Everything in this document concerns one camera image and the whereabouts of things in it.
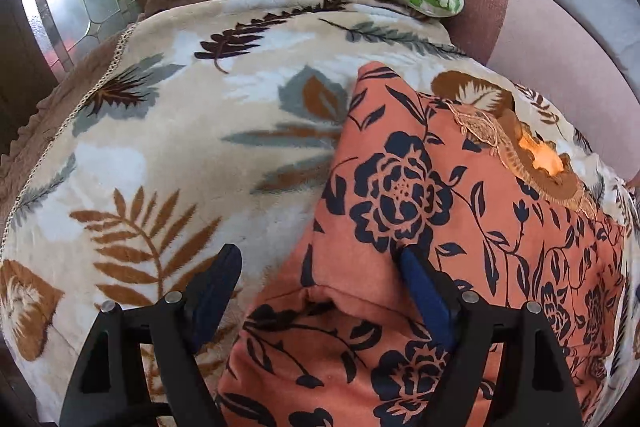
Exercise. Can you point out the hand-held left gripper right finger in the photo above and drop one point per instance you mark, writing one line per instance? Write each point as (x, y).
(425, 289)

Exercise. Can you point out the orange floral garment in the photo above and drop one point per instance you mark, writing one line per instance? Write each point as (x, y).
(400, 187)

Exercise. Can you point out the pink bolster cushion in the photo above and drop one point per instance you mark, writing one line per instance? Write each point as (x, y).
(540, 57)

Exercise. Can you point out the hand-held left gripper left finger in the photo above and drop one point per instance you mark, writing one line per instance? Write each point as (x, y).
(212, 302)

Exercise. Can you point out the beige leaf print blanket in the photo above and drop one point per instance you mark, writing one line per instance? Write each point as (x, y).
(175, 157)

